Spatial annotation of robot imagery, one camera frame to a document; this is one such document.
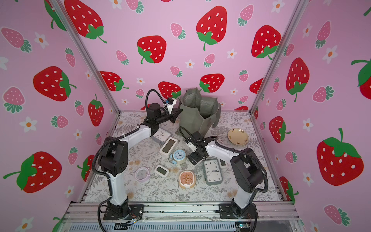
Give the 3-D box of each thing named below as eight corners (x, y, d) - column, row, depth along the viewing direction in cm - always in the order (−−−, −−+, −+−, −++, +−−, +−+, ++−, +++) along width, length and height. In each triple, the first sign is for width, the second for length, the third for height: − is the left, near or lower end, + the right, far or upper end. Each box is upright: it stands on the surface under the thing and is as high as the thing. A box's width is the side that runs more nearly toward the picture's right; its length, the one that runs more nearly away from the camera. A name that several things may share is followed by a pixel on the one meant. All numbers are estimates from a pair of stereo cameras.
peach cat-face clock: (178, 188, 84) (178, 186, 81) (179, 172, 90) (179, 169, 87) (195, 188, 84) (195, 186, 81) (195, 172, 90) (195, 169, 87)
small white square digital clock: (153, 172, 90) (152, 170, 88) (158, 165, 93) (157, 163, 90) (165, 178, 87) (165, 176, 85) (169, 171, 90) (169, 169, 88)
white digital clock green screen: (159, 154, 97) (158, 151, 94) (170, 139, 105) (169, 136, 102) (168, 159, 95) (167, 156, 92) (179, 143, 103) (178, 139, 100)
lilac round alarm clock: (135, 181, 86) (133, 180, 84) (138, 168, 92) (136, 166, 89) (148, 181, 86) (147, 180, 84) (151, 168, 92) (149, 166, 89)
